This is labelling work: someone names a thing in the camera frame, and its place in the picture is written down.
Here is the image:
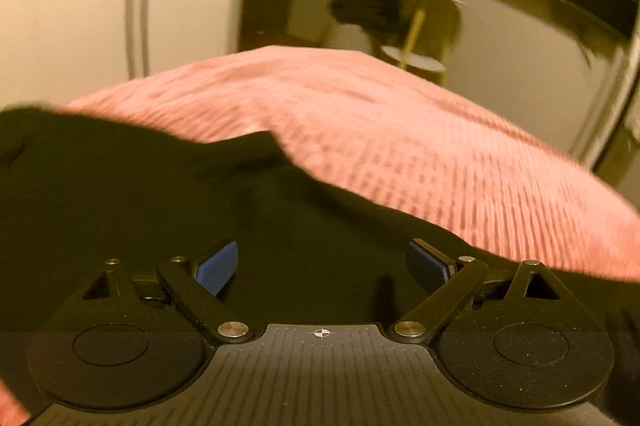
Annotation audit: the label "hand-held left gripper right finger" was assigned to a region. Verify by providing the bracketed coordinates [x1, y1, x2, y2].
[392, 237, 576, 343]

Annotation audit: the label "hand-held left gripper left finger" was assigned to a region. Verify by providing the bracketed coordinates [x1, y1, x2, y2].
[82, 241, 253, 343]

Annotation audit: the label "black pants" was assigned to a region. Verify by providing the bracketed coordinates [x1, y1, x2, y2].
[0, 105, 640, 426]

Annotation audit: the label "pink ribbed blanket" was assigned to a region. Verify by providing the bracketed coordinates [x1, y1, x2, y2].
[0, 45, 640, 426]

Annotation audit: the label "round side table yellow legs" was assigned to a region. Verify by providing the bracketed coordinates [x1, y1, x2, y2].
[370, 0, 468, 87]

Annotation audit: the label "white standing air conditioner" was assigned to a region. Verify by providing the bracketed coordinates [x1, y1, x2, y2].
[570, 46, 640, 177]

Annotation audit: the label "black cloth heap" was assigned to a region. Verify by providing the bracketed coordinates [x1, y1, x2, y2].
[327, 0, 416, 42]

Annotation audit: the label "white wardrobe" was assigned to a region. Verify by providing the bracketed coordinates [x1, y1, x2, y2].
[0, 0, 251, 107]

